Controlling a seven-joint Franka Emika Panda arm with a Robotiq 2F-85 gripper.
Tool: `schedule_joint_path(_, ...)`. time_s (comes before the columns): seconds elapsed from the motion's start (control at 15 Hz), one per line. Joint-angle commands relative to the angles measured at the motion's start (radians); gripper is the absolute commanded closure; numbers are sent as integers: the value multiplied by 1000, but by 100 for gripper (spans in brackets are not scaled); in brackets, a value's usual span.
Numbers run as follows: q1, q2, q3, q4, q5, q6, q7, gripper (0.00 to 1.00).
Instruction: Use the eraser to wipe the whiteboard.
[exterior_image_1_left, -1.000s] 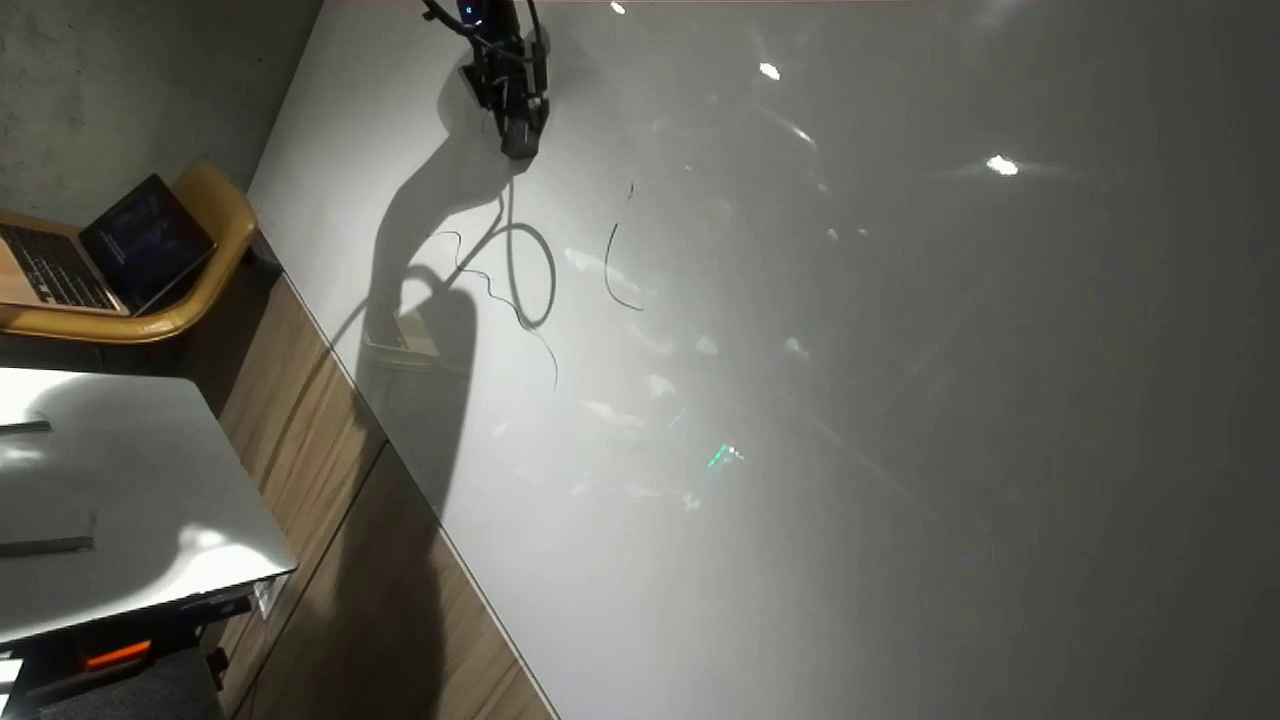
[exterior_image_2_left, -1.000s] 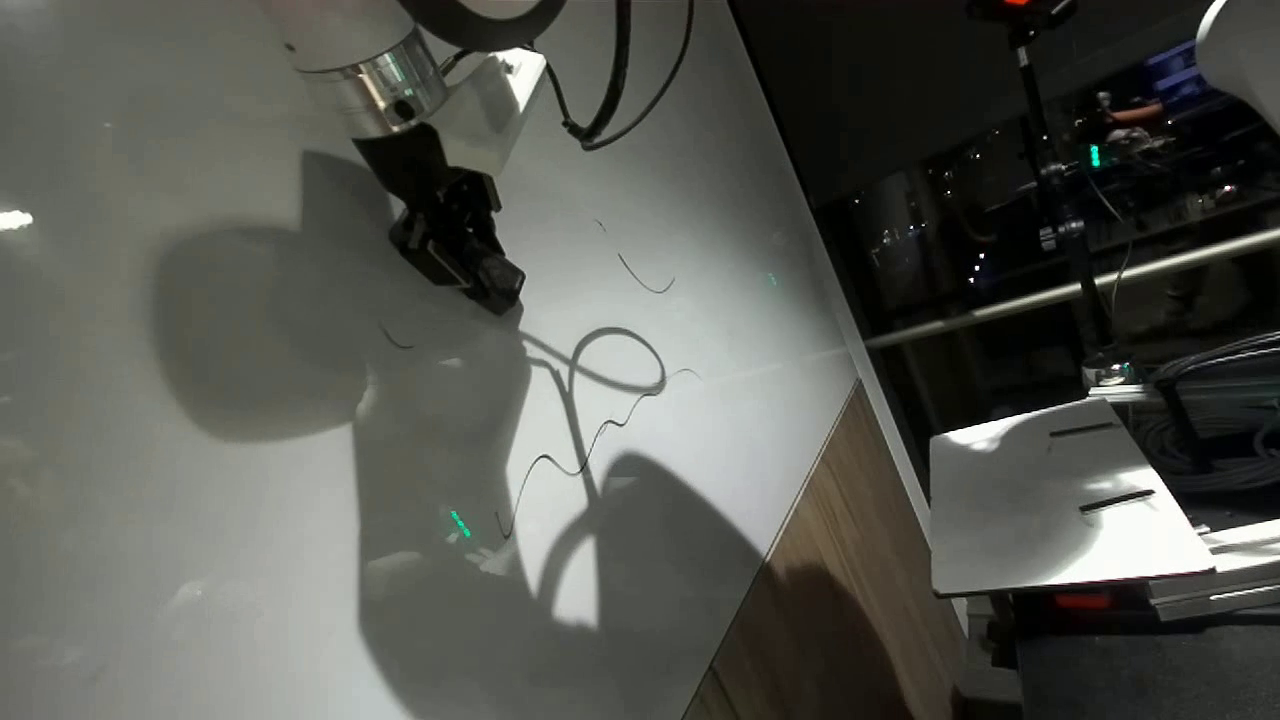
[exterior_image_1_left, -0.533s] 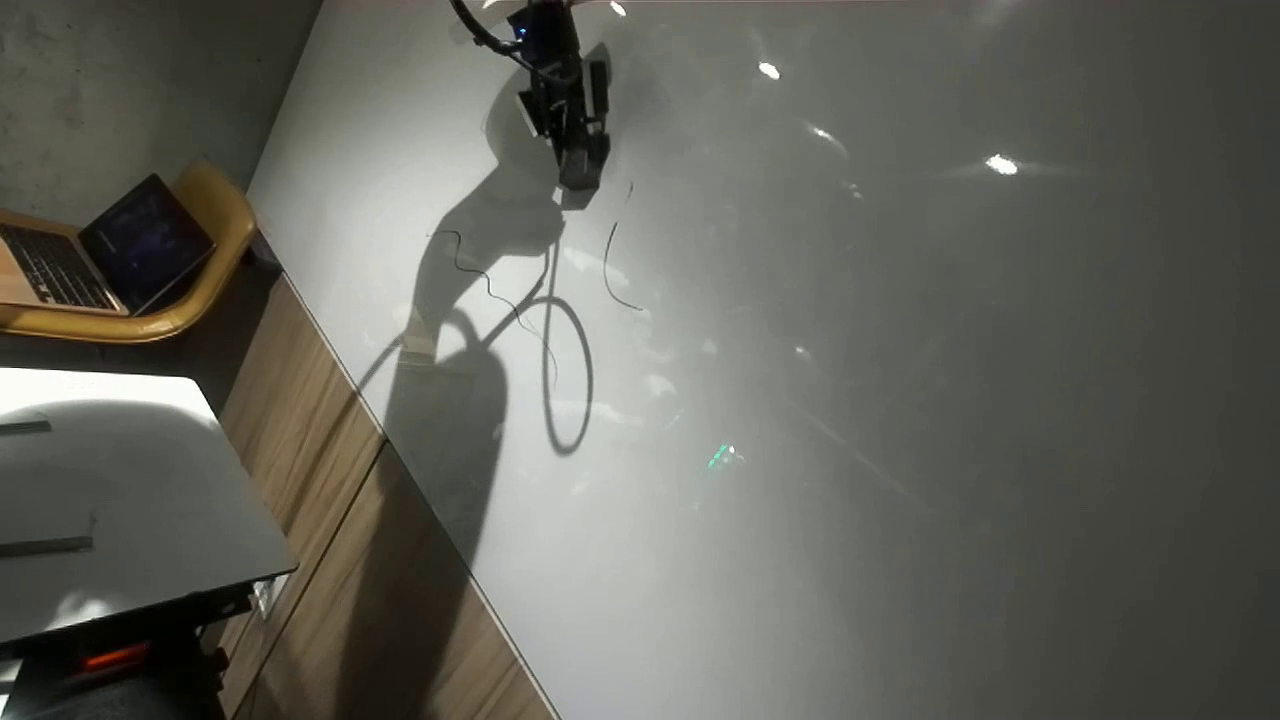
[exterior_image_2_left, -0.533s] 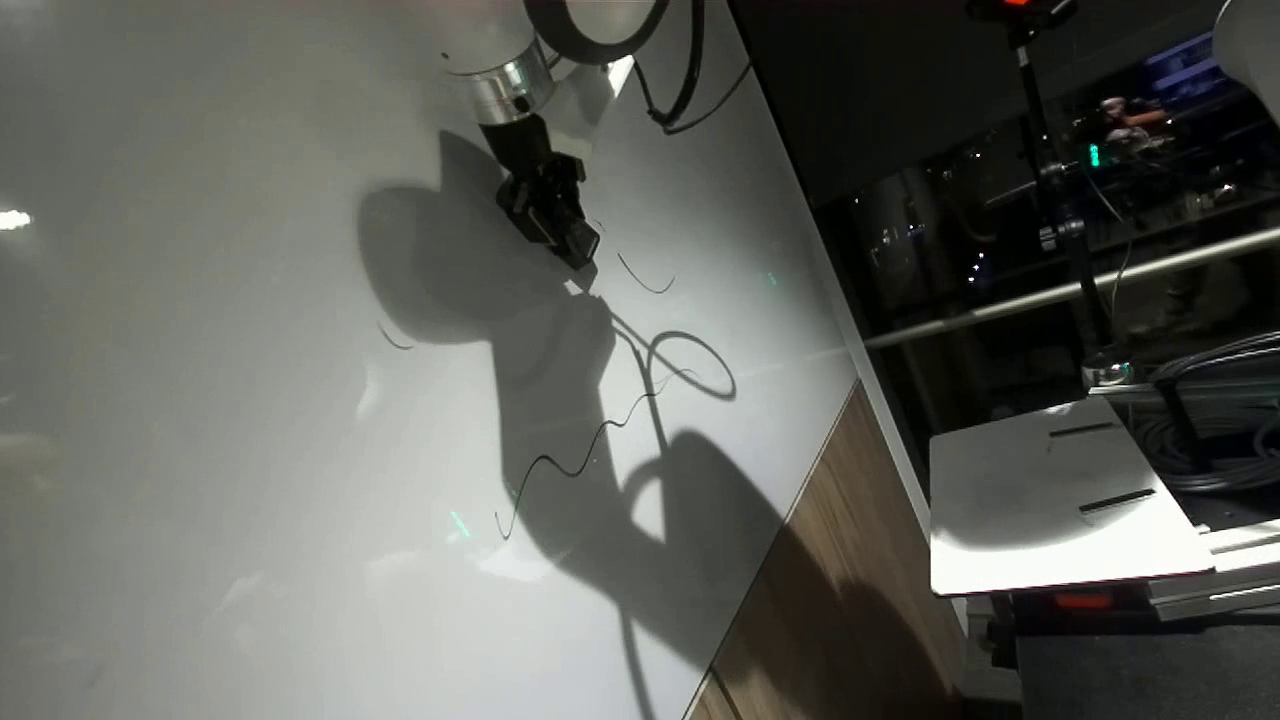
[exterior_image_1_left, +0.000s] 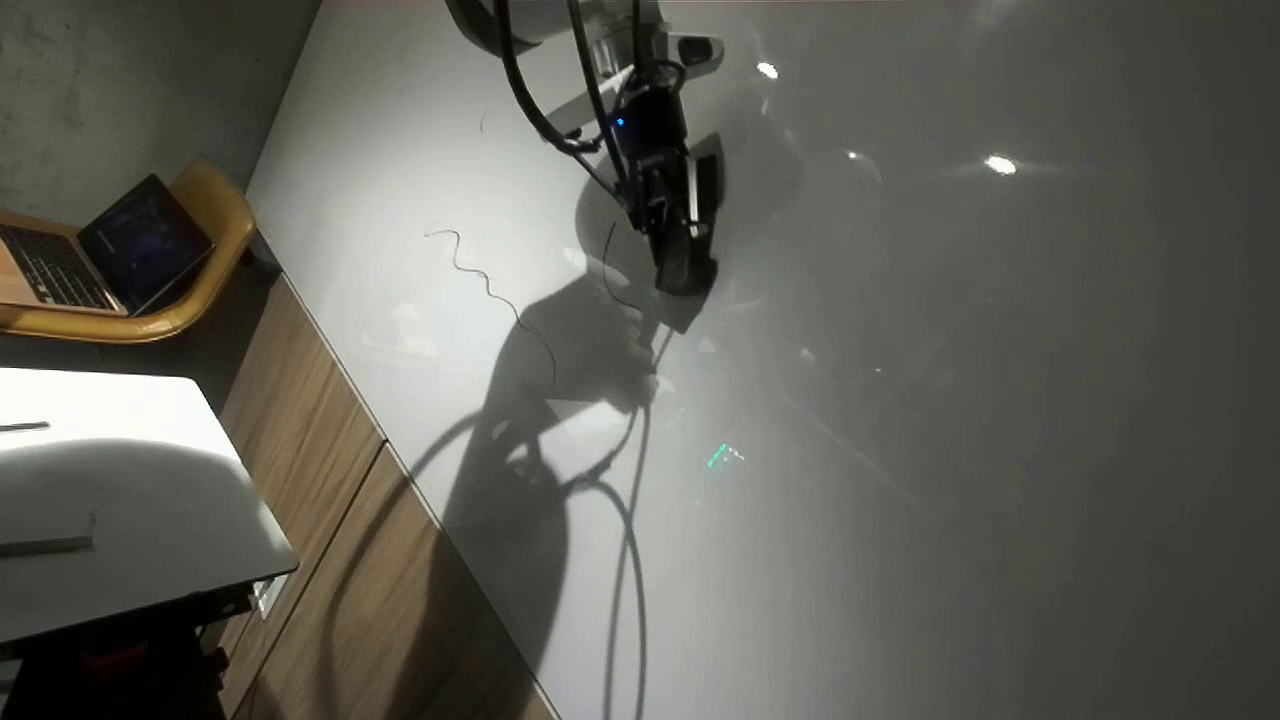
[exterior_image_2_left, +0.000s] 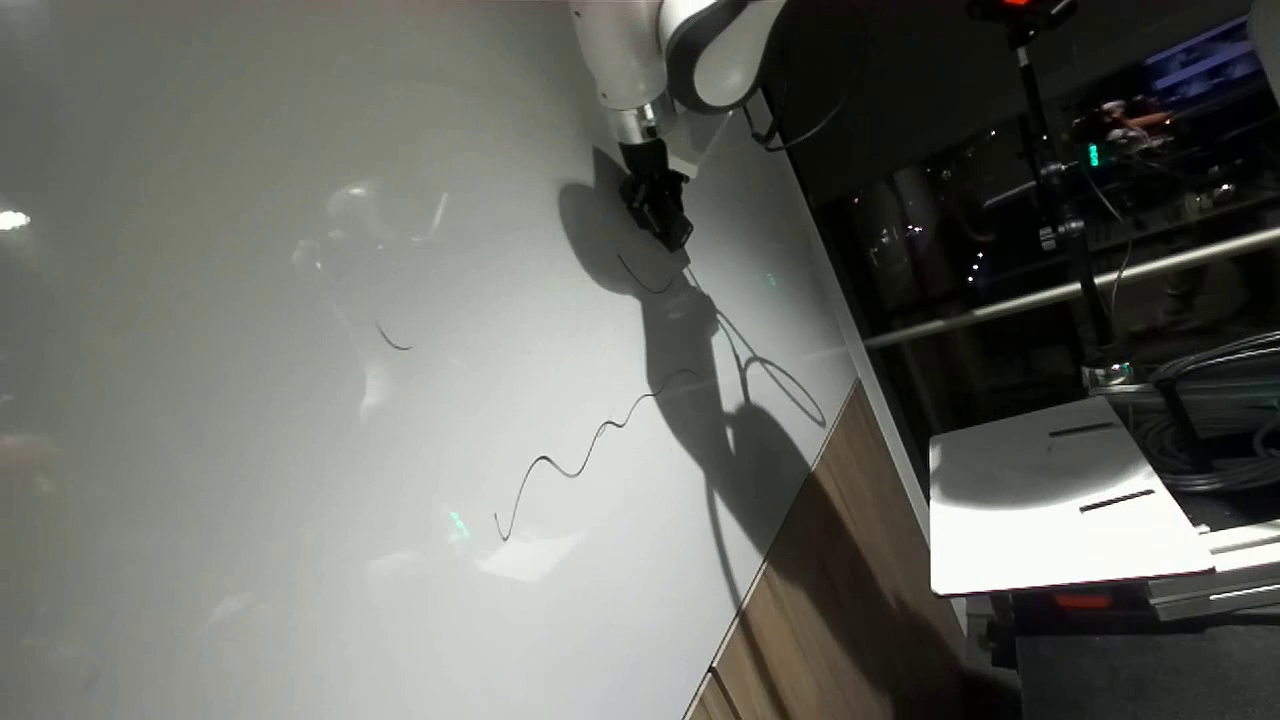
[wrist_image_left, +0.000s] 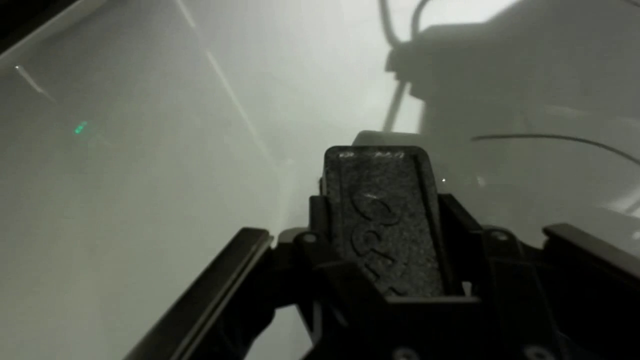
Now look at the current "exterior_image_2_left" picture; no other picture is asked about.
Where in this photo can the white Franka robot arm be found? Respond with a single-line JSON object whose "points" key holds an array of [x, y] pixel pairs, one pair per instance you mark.
{"points": [[641, 47]]}

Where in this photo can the silver metal rail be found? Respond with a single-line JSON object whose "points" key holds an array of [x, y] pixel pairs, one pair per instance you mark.
{"points": [[1064, 290]]}

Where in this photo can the lit computer monitor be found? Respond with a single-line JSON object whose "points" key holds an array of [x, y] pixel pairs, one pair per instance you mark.
{"points": [[1191, 64]]}

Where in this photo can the black marker pen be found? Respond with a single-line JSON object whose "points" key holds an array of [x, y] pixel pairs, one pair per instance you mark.
{"points": [[1119, 501], [1082, 431]]}

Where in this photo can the black tripod pole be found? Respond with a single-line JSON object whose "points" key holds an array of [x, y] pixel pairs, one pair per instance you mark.
{"points": [[1053, 174]]}

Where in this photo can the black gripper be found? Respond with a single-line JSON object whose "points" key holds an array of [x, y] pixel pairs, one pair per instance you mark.
{"points": [[656, 166]]}

